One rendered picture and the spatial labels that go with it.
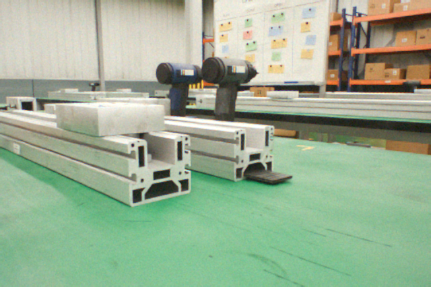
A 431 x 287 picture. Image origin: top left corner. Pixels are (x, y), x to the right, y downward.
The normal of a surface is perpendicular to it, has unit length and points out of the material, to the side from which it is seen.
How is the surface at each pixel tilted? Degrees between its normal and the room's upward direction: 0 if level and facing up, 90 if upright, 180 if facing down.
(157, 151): 90
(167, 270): 0
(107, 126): 90
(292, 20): 90
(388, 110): 90
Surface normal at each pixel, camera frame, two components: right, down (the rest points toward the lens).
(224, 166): -0.74, 0.11
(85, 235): 0.00, -0.99
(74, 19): 0.68, 0.12
